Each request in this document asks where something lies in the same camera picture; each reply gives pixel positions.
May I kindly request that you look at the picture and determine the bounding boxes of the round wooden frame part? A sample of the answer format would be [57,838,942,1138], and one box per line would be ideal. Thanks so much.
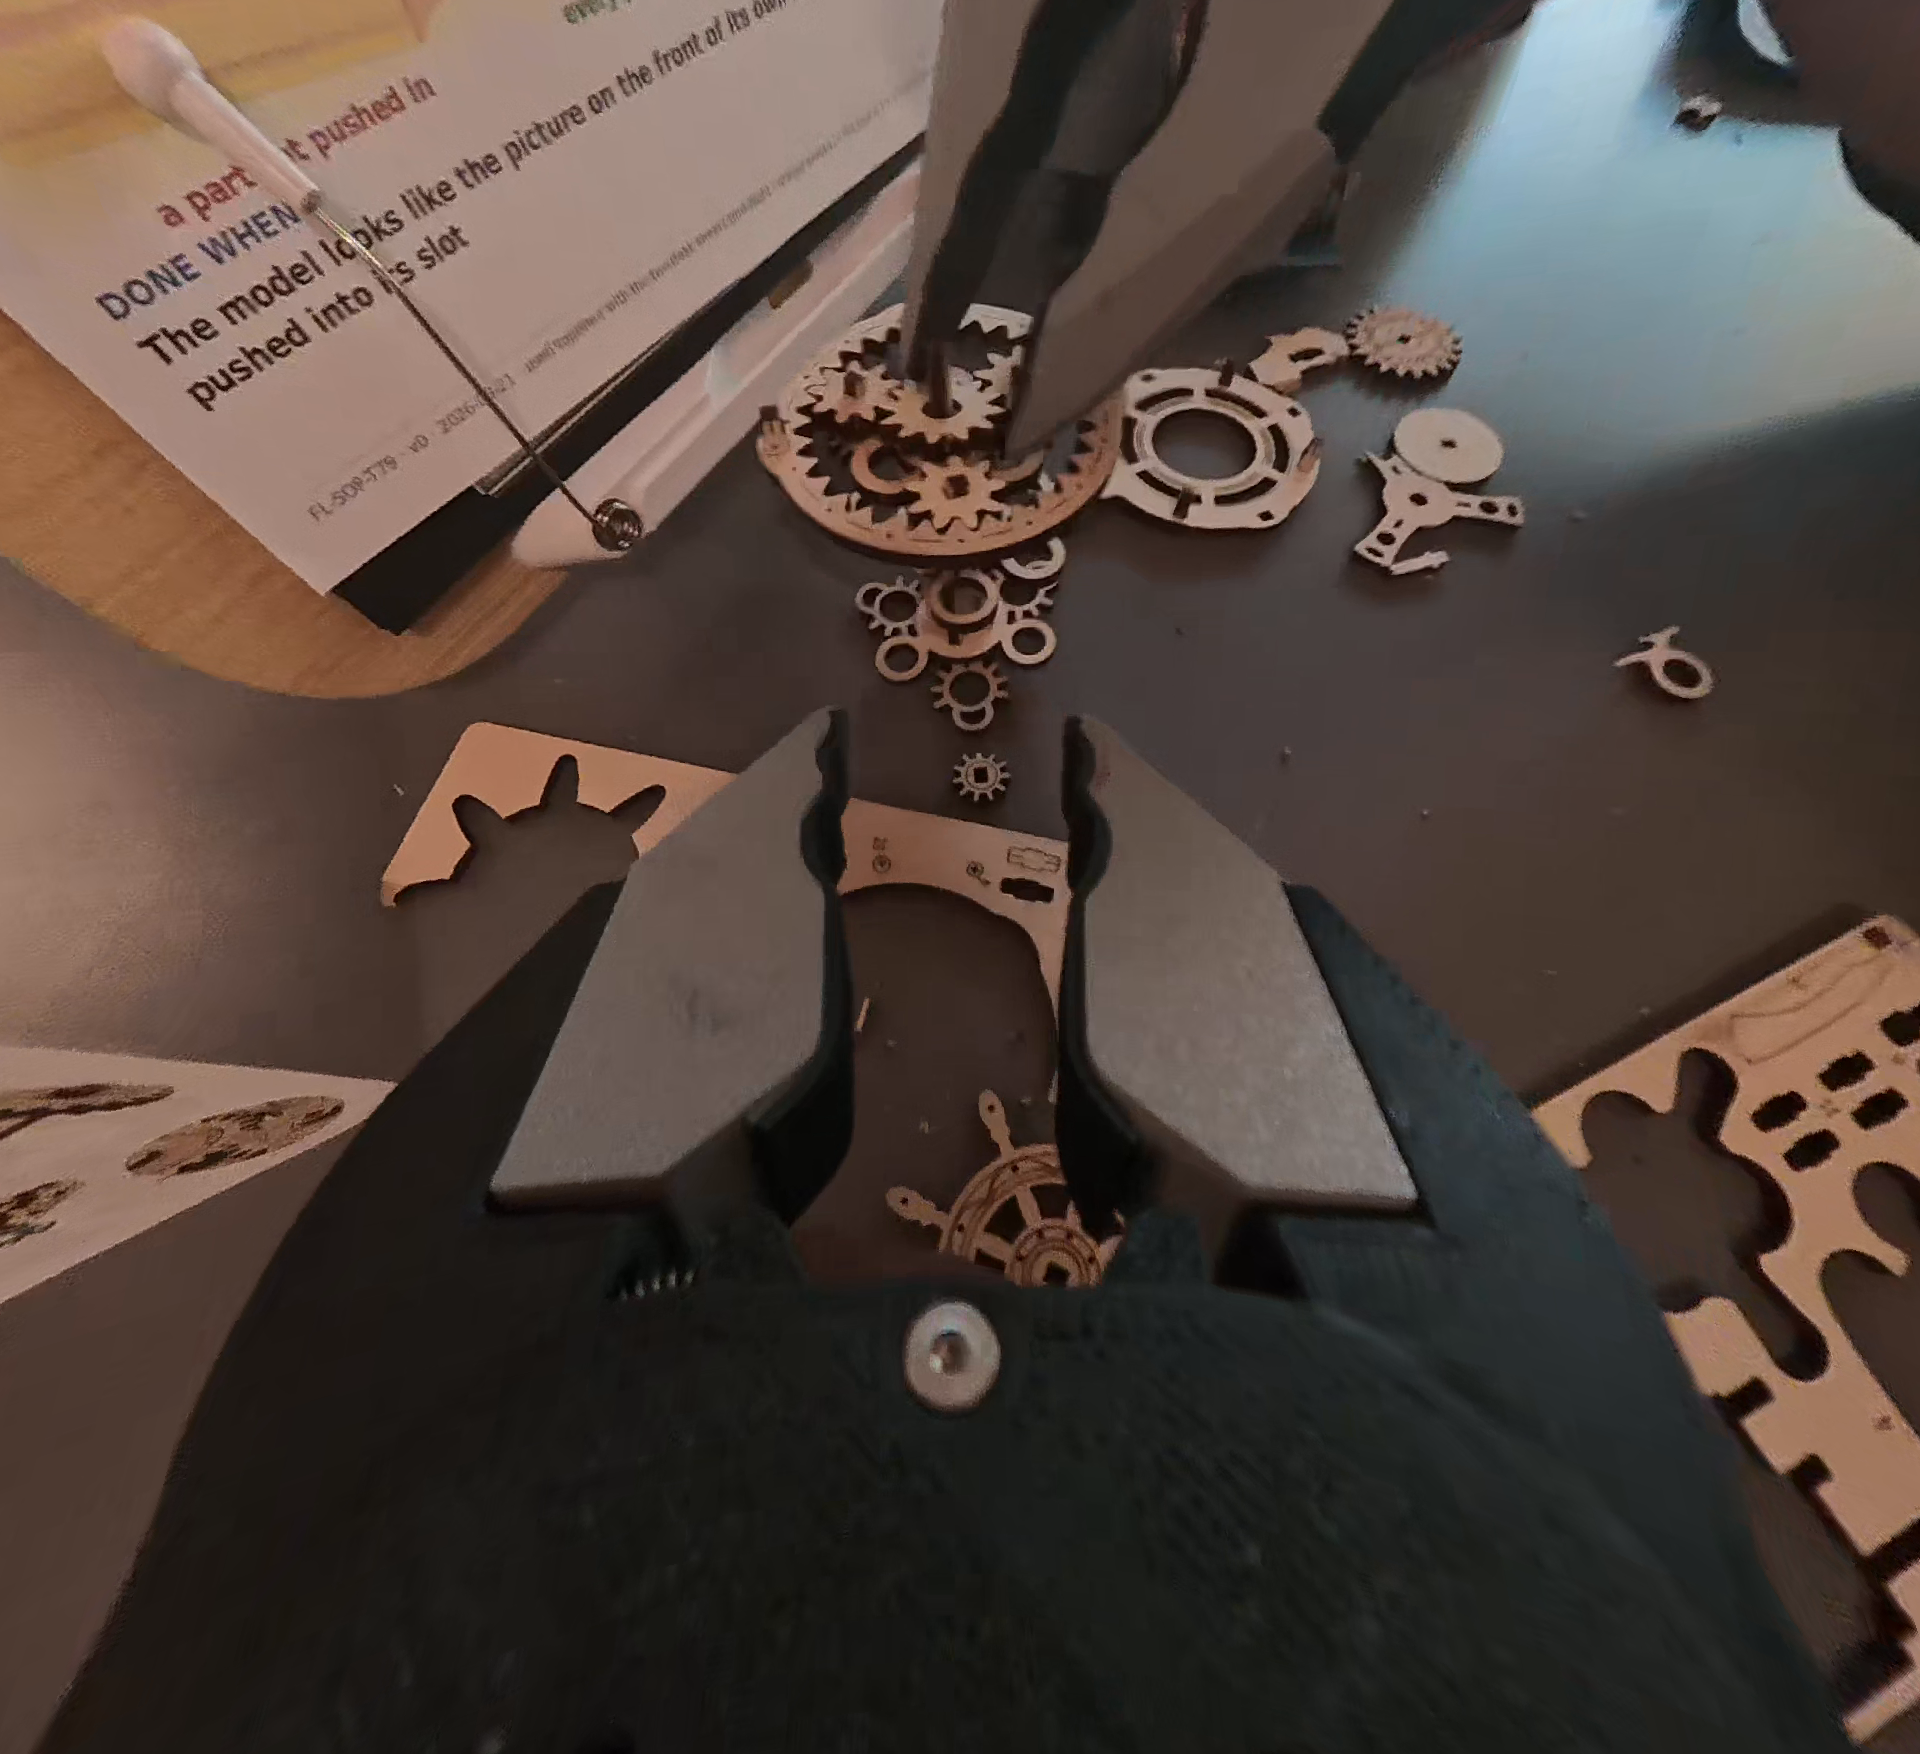
[1098,327,1354,536]

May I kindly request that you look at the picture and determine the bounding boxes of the metal wire page holder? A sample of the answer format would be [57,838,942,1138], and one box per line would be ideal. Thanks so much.
[102,16,647,552]

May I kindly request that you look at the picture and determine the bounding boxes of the wooden disc part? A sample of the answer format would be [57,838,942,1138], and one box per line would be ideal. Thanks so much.
[1390,407,1505,489]

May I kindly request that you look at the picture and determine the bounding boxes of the large wooden gear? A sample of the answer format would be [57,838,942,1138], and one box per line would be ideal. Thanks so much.
[1340,302,1465,386]

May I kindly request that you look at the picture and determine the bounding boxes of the paper instruction leaflet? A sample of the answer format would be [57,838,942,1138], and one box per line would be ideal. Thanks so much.
[0,1040,395,1307]

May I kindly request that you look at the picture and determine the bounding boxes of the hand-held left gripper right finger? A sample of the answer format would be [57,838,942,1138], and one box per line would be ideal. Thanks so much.
[1055,715,1421,1233]

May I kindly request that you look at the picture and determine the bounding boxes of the punched-out wooden part sheet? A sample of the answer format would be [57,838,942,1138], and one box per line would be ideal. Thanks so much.
[1530,914,1920,1743]

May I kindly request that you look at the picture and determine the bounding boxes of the person's right forearm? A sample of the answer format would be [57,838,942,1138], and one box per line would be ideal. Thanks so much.
[1558,0,1920,244]

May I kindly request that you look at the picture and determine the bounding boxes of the printed task sheet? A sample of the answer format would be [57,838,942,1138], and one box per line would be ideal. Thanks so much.
[0,0,968,593]

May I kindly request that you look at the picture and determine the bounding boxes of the jagged wooden sheet strip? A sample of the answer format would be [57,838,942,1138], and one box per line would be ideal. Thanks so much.
[379,722,1080,1089]

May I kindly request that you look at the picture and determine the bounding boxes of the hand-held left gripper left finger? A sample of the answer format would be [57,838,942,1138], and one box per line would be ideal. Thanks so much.
[485,709,856,1229]

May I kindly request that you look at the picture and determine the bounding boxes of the wooden gear model assembly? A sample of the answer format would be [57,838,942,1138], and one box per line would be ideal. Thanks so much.
[753,298,1130,741]

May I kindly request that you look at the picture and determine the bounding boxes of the wooden lever part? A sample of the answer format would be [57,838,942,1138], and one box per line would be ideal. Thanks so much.
[1353,449,1526,582]

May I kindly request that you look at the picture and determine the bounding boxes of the small wooden loop part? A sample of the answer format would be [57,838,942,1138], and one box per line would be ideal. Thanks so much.
[1615,630,1714,703]

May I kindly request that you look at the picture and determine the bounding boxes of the wooden ship wheel part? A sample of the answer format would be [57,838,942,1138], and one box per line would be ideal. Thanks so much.
[885,1091,1123,1289]

